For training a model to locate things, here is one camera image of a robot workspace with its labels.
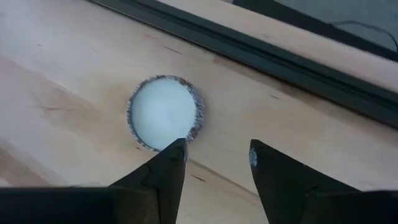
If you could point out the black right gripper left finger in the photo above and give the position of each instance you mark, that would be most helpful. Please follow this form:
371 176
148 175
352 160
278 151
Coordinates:
93 205

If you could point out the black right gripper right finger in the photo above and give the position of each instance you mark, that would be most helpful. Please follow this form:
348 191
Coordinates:
311 202

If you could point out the black metal table frame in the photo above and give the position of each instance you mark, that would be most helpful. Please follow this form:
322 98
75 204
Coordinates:
248 49

